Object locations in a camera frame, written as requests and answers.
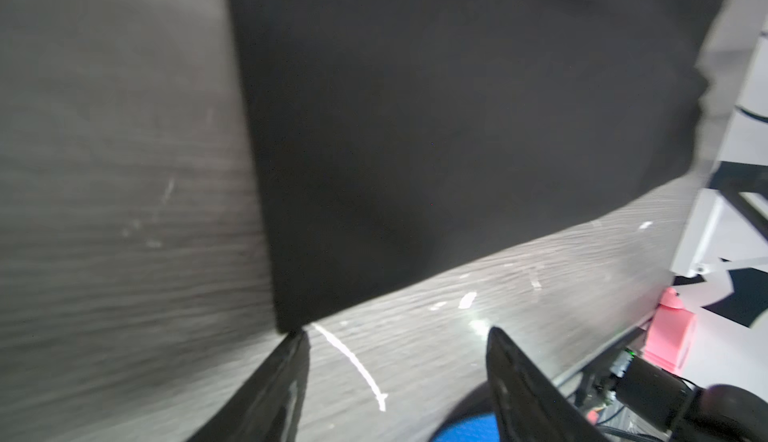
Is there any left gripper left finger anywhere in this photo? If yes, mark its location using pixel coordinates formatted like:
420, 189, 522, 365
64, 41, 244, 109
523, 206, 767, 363
188, 329, 310, 442

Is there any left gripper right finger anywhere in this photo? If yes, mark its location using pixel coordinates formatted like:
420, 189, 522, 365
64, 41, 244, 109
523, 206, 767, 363
486, 327, 606, 442

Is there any black skirt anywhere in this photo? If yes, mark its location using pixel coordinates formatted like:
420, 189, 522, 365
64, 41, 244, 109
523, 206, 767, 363
229, 0, 724, 332

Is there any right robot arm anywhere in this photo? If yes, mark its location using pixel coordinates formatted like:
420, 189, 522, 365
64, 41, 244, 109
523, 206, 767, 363
600, 357, 767, 441

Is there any blue cloth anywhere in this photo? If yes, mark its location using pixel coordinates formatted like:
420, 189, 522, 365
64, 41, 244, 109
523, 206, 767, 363
430, 413, 500, 442

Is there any pink alarm clock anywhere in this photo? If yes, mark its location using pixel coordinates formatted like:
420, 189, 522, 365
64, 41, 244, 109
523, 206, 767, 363
642, 287, 697, 375

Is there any white shelf stand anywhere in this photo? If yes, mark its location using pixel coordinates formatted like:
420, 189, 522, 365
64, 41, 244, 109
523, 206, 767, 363
670, 161, 767, 277

